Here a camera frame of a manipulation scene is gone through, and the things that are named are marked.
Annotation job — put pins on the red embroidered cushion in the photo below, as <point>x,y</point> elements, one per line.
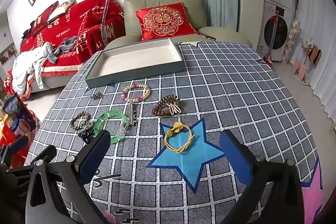
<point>162,20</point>

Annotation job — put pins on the black hair claw clip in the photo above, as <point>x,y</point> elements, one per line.
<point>88,133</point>

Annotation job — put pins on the grey rectangular tray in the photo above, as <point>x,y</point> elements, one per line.
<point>141,58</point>

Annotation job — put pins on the white sheer curtain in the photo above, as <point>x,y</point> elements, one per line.
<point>315,29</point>

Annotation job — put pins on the grey crumpled cloth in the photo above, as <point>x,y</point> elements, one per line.
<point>64,48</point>

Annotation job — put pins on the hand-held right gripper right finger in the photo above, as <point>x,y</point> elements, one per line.
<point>233,158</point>

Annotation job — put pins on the low framed photo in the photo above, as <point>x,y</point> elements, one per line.
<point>6,56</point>

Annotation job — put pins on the light blue garment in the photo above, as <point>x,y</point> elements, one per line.
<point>23,66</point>

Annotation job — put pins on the silver hair comb clip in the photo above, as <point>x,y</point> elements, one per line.
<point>130,111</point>

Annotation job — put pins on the green translucent bangle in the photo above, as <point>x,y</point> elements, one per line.
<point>105,116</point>

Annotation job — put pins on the pale flower decoration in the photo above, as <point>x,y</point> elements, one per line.
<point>294,35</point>

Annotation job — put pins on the printed figure pillow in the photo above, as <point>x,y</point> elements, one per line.
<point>60,10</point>

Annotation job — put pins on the grey checked tablecloth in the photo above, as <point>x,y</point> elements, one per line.
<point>236,98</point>

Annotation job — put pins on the gold bangle with beads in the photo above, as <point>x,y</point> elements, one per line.
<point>168,132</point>

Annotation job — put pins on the small dark hair clip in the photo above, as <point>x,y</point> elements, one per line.
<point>97,95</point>

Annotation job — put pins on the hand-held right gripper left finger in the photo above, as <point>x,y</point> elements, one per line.
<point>95,153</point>

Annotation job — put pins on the red mop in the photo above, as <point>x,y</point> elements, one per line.
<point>273,37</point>

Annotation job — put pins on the red box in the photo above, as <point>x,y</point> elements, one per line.
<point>6,134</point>

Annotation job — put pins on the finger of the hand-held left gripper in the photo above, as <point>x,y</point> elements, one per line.
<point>47,151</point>
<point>19,142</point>

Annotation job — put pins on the blue printed box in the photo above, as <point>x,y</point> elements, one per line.
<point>15,111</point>

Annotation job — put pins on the red printed blanket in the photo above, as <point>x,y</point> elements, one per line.
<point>73,29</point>

